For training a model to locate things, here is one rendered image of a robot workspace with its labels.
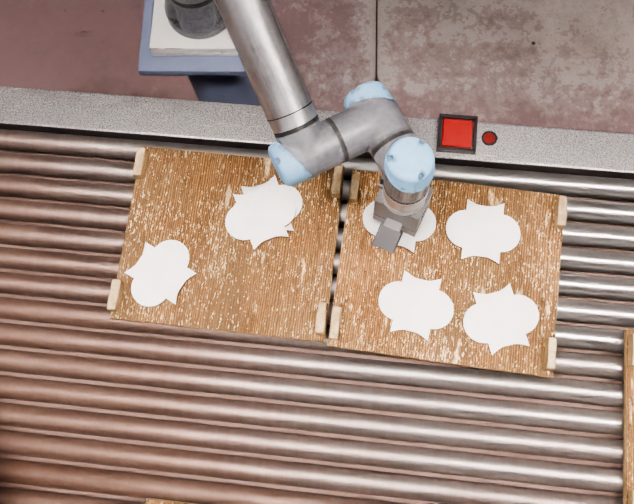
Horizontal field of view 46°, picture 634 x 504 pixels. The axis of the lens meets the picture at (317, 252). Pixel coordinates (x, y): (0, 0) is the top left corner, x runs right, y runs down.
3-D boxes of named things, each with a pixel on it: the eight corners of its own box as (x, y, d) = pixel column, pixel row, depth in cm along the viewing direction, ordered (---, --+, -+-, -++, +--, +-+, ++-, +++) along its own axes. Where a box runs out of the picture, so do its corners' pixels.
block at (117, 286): (115, 281, 144) (111, 278, 141) (125, 282, 144) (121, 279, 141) (110, 312, 142) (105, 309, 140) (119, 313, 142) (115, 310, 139)
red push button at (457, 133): (442, 120, 151) (443, 117, 150) (472, 123, 151) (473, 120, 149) (440, 148, 150) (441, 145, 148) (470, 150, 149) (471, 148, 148)
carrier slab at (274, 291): (143, 149, 152) (141, 146, 151) (345, 168, 149) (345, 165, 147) (111, 319, 143) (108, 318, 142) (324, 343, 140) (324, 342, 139)
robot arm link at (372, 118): (321, 99, 118) (354, 157, 115) (385, 69, 119) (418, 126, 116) (322, 121, 125) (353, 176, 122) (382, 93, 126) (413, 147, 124)
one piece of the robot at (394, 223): (358, 218, 124) (358, 244, 140) (408, 241, 123) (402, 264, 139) (389, 157, 127) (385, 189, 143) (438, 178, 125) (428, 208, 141)
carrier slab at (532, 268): (352, 171, 149) (352, 169, 147) (563, 197, 145) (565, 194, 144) (327, 347, 140) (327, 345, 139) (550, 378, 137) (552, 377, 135)
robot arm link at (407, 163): (419, 121, 114) (447, 168, 112) (414, 149, 125) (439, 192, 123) (373, 144, 114) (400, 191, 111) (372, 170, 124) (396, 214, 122)
